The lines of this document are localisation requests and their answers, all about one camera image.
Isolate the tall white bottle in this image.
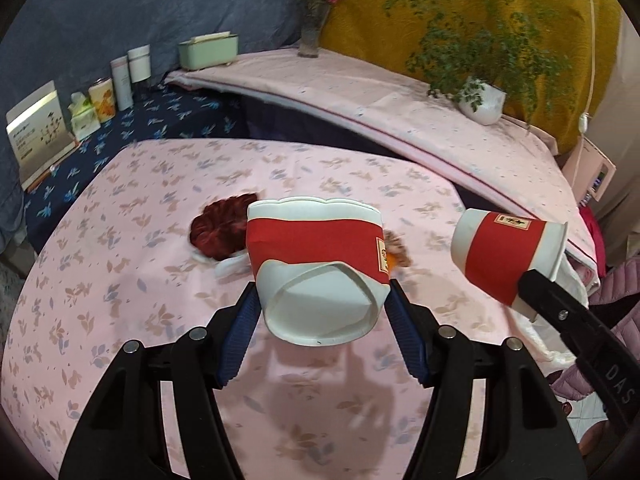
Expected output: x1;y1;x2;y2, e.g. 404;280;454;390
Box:
110;57;135;112

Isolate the pink floral tablecloth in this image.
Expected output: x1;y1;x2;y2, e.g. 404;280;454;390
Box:
0;137;606;480

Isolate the white cable with switch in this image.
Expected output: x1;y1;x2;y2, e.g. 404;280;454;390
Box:
575;0;601;171

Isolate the pink down jacket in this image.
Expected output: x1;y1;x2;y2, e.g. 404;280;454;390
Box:
550;252;640;401

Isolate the short white bottle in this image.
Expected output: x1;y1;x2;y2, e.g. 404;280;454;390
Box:
127;46;153;85

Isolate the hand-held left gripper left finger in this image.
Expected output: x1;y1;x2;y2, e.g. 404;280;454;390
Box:
59;282;264;480

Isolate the pale pink dotted cloth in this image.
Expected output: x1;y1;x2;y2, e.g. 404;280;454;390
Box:
165;47;599;272

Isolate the yellow backdrop cloth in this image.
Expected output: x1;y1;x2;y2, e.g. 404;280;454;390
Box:
320;0;622;157

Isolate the glass vase with flowers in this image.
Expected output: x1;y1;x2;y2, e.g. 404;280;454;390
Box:
287;0;347;59

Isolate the red cloth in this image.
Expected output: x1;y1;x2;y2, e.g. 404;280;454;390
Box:
580;205;608;273

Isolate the squashed red white paper cup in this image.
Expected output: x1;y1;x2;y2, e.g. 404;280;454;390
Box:
245;197;392;347

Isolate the green tissue box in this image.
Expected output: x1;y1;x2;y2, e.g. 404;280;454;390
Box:
178;32;239;71

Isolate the potted green plant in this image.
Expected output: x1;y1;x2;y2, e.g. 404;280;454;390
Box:
382;0;576;126

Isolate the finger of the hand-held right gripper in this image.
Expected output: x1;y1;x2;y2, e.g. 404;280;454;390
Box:
517;269;640;428

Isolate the blue backdrop cloth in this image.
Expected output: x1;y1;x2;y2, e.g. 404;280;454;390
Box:
0;0;344;243

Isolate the navy floral cloth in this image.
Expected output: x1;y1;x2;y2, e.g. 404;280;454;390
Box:
22;82;242;241

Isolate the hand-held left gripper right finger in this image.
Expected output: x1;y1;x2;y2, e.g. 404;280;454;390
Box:
386;279;587;480

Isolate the yellow floral can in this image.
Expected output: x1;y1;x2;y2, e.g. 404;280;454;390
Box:
88;78;117;123

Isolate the white printed card box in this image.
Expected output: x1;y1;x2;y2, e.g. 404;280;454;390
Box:
6;81;81;192

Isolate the green tissue pack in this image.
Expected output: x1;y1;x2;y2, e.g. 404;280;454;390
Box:
68;92;98;142

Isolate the brown peel scrap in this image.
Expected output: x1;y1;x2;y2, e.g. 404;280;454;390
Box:
382;230;414;267

